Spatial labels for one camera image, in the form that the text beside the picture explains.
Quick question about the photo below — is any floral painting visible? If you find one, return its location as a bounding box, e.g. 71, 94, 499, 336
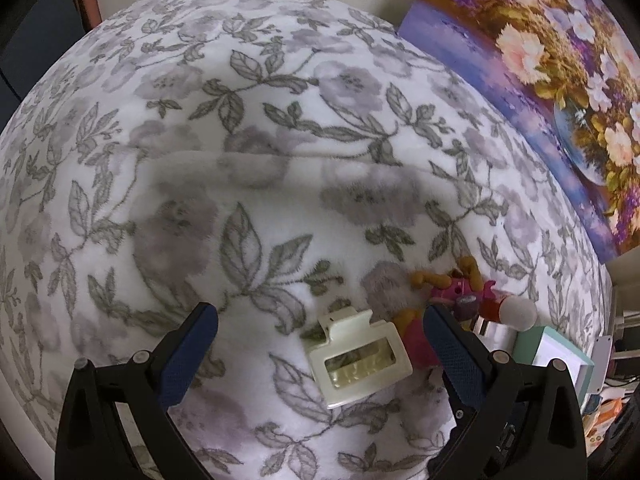
397, 0, 640, 264

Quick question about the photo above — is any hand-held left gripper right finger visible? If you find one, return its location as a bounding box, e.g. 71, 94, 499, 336
422, 304, 587, 480

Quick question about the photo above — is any teal box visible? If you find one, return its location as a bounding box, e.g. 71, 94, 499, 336
512, 325, 596, 406

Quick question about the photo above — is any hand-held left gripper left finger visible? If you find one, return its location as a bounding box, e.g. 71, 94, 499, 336
55, 302, 220, 480

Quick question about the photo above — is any white plastic case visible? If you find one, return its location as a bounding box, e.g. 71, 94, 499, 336
472, 316, 518, 353

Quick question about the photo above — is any pink doll toy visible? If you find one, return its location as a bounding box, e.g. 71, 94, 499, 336
395, 256, 496, 368

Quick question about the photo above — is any red bottle with white cap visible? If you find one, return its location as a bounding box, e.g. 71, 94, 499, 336
477, 295, 538, 331

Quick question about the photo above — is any white plastic bracket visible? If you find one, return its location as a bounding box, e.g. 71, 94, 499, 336
592, 335, 614, 393

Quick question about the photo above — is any floral printed blanket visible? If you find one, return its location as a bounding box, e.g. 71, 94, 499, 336
0, 0, 613, 480

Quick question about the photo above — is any orange cardboard box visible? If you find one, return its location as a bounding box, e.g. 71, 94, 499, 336
585, 395, 626, 453

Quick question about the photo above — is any dark cabinet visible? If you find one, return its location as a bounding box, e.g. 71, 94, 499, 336
0, 0, 103, 128

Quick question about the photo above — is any cream hair claw clip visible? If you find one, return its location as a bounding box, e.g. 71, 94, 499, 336
300, 310, 414, 411

